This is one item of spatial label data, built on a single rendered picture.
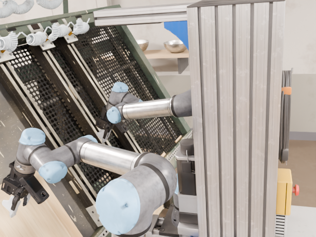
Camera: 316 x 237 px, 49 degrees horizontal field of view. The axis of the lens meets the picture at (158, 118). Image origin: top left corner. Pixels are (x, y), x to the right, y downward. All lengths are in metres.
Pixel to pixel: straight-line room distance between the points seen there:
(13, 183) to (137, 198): 0.62
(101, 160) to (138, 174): 0.25
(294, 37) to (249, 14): 3.63
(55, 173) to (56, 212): 0.74
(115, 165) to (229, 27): 0.50
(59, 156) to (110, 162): 0.19
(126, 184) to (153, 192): 0.07
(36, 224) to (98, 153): 0.77
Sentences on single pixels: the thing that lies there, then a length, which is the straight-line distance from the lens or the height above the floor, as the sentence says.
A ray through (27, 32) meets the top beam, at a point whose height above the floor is 1.90.
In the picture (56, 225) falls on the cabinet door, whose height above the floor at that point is 1.03.
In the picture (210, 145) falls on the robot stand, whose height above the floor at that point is 1.62.
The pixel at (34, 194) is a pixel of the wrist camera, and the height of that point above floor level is 1.45.
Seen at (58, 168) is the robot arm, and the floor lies 1.59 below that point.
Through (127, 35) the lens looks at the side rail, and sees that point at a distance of 2.90.
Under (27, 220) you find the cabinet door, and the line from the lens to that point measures 1.76.
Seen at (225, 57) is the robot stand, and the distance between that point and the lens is 0.96.
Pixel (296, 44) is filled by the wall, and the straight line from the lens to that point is 4.57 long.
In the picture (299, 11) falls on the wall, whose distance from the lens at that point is 4.52.
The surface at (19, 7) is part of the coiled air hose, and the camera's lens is 2.76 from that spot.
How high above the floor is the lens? 2.09
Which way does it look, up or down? 21 degrees down
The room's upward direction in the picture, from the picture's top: 5 degrees counter-clockwise
